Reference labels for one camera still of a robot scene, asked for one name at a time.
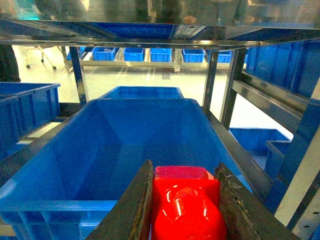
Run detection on large blue bin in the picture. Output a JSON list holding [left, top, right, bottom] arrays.
[[0, 98, 245, 240]]

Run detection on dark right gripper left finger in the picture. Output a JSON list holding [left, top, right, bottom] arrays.
[[87, 160, 154, 240]]

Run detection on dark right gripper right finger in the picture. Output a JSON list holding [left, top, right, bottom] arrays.
[[214, 162, 299, 240]]

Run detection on steel shelf cart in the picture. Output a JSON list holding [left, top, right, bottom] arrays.
[[0, 18, 320, 240]]

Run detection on red toy block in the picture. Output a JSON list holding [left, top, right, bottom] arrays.
[[151, 166, 227, 240]]

